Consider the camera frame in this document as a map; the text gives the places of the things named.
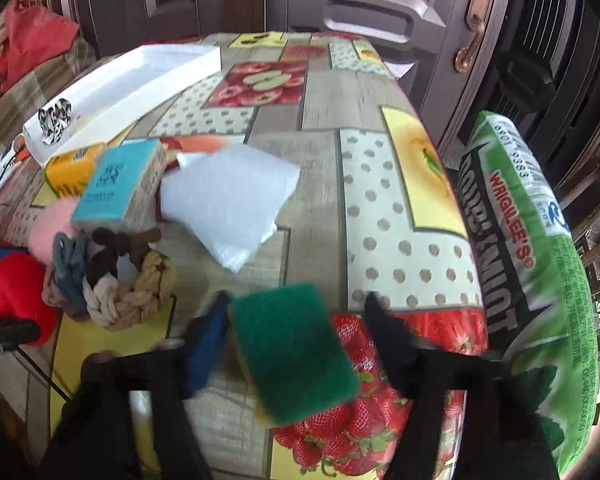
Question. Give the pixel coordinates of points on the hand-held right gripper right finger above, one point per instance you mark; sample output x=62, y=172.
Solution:
x=387, y=340

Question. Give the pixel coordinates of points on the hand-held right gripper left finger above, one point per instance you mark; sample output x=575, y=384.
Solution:
x=205, y=347

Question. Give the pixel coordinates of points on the red fluffy ball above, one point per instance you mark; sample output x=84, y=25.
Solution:
x=17, y=290

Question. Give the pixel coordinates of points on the green and yellow sponge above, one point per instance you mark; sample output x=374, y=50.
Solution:
x=295, y=350

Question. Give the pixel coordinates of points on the white paper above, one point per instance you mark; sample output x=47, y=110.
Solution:
x=225, y=200

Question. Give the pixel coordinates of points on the white tray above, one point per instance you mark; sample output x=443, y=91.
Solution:
x=130, y=85

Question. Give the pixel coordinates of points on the pink fluffy ball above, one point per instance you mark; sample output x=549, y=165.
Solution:
x=47, y=232

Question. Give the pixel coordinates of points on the pale yellow sponge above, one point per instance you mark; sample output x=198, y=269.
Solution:
x=152, y=280

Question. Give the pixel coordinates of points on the yellow juice carton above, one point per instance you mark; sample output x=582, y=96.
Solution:
x=70, y=172

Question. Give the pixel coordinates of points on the brown white figurine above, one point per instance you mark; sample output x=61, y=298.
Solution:
x=125, y=242

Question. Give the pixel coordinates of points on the teal and kraft box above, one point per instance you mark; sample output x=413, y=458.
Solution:
x=117, y=187

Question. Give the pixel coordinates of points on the plaid sofa cover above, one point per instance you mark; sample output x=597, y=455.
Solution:
x=25, y=95

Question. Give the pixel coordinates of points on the green printed pillow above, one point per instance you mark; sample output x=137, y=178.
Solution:
x=545, y=285

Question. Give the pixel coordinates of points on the red cloth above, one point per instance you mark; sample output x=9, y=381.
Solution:
x=30, y=35

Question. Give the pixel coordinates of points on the brown wooden furniture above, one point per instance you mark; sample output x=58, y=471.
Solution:
x=597, y=195

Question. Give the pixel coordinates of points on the black metal gate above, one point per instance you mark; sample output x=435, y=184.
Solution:
x=555, y=60

